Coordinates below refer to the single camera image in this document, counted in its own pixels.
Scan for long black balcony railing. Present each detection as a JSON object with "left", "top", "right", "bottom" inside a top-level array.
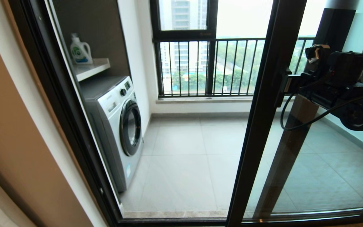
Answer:
[{"left": 153, "top": 37, "right": 316, "bottom": 97}]

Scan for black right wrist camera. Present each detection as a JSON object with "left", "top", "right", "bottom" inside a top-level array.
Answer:
[{"left": 326, "top": 51, "right": 363, "bottom": 87}]

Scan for long grey stone window sill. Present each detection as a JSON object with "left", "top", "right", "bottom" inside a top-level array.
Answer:
[{"left": 156, "top": 96, "right": 255, "bottom": 104}]

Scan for white detergent bottle green label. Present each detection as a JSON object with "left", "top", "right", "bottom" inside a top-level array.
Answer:
[{"left": 70, "top": 33, "right": 93, "bottom": 65}]

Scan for white front-load washing machine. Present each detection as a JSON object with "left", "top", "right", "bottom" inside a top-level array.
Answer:
[{"left": 80, "top": 76, "right": 143, "bottom": 193}]

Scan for dark window frame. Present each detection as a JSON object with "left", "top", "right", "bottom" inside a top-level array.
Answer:
[{"left": 150, "top": 0, "right": 219, "bottom": 97}]

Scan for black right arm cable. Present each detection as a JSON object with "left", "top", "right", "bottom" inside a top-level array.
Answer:
[{"left": 280, "top": 93, "right": 363, "bottom": 131}]

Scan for black-framed balcony doorway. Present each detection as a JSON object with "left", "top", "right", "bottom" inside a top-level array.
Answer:
[{"left": 8, "top": 0, "right": 231, "bottom": 227}]

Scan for dark brown sliding glass door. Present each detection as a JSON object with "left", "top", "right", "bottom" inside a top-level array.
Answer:
[{"left": 227, "top": 0, "right": 363, "bottom": 227}]

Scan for white wall shelf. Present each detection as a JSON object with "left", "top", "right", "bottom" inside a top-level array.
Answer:
[{"left": 74, "top": 58, "right": 111, "bottom": 82}]

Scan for white cable plug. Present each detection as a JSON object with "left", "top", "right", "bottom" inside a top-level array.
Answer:
[{"left": 305, "top": 44, "right": 331, "bottom": 64}]

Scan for dark brown fixed glass panel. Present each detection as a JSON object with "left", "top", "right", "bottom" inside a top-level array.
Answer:
[{"left": 252, "top": 0, "right": 363, "bottom": 219}]

